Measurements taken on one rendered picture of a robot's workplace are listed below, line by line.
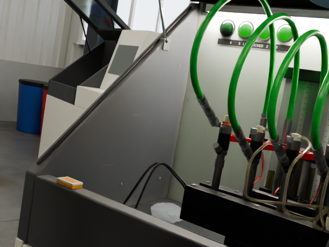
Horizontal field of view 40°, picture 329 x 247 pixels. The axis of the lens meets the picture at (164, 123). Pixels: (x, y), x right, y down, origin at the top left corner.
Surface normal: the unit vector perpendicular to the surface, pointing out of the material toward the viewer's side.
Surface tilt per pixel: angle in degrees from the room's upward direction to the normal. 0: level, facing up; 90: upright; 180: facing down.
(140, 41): 76
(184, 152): 90
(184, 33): 90
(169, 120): 90
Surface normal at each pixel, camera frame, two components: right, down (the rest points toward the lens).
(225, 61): -0.58, -0.01
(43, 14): 0.71, 0.19
